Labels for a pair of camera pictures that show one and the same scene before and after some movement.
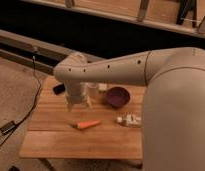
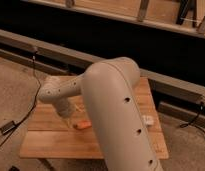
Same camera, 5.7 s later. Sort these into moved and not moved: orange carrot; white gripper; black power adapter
Moved: white gripper
Not moved: black power adapter; orange carrot
